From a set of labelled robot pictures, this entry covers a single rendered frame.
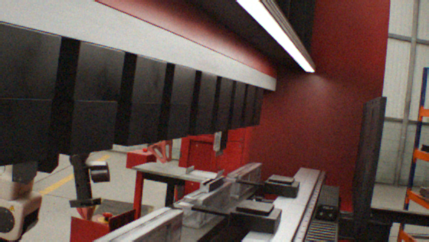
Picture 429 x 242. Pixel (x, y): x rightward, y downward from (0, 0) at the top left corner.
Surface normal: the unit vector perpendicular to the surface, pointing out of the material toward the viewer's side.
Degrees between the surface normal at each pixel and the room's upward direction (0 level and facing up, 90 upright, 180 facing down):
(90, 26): 90
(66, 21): 90
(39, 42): 90
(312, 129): 90
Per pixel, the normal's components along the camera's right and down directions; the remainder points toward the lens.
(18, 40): 0.95, 0.14
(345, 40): -0.27, 0.02
